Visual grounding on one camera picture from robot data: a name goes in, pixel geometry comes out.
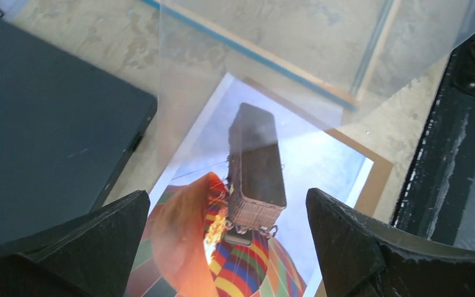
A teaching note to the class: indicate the brown cardboard backing board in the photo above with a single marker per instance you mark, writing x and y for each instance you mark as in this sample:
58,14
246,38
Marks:
377,180

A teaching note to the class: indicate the dark flat box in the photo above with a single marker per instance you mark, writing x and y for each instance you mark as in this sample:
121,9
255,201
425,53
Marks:
67,129

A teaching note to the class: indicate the clear acrylic sheet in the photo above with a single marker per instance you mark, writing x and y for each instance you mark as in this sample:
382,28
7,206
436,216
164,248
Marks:
192,65

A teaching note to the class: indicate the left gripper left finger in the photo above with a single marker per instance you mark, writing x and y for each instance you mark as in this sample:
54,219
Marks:
91,255

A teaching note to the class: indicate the hot air balloon photo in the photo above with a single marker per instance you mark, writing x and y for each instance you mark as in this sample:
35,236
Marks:
229,213

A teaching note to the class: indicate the blue wooden picture frame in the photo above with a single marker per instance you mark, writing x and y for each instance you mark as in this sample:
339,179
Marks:
329,47

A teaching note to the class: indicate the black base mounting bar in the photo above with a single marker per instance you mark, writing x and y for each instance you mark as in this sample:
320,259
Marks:
437,200

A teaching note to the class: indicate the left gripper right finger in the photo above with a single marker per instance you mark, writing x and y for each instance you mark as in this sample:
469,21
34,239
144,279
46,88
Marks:
362,256

